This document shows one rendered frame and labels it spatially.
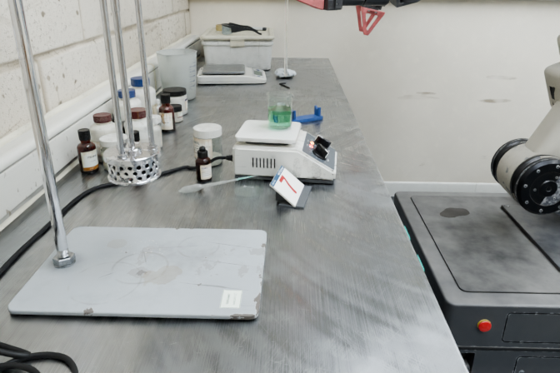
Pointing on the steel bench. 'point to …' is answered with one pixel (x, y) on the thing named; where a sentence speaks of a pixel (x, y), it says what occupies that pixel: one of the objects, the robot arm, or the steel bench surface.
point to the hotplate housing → (303, 161)
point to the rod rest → (308, 116)
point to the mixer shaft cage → (138, 164)
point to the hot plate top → (257, 129)
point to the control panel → (317, 156)
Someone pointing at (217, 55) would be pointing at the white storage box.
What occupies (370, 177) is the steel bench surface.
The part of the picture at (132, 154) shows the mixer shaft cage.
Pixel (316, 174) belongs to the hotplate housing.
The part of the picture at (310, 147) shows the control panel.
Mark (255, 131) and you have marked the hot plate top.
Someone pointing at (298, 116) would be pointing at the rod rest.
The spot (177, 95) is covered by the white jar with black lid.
